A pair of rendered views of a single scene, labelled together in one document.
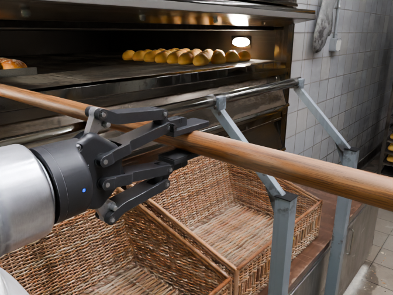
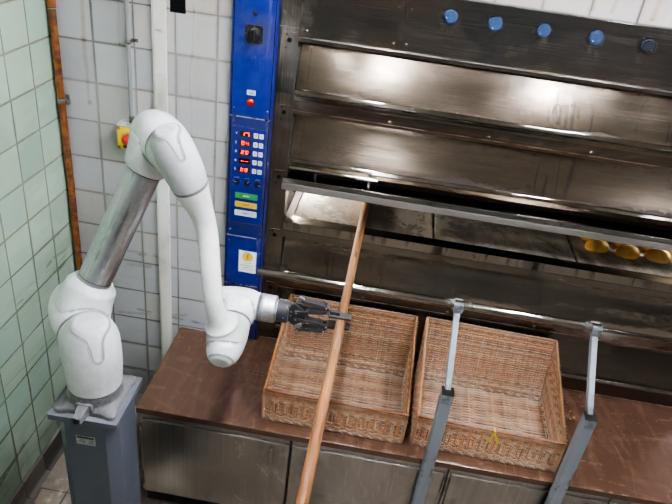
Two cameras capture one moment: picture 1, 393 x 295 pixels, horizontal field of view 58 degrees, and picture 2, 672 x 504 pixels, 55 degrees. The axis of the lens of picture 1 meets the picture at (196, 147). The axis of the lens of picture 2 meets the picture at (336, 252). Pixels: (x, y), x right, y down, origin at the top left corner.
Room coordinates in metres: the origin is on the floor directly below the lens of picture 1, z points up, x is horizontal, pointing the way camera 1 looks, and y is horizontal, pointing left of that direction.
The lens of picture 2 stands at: (-0.58, -1.28, 2.41)
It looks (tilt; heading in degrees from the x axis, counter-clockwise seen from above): 31 degrees down; 53
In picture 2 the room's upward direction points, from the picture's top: 8 degrees clockwise
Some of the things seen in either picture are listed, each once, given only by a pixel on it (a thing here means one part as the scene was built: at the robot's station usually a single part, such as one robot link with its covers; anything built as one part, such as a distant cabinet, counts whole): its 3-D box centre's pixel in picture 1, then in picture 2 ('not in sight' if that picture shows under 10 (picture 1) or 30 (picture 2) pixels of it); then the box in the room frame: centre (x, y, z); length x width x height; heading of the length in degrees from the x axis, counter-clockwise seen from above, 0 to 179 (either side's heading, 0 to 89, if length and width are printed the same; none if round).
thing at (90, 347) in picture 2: not in sight; (91, 349); (-0.26, 0.23, 1.17); 0.18 x 0.16 x 0.22; 87
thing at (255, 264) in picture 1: (228, 209); (487, 389); (1.14, -0.12, 0.72); 0.56 x 0.49 x 0.28; 138
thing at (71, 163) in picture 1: (80, 174); (291, 312); (0.33, 0.12, 1.19); 0.09 x 0.07 x 0.08; 139
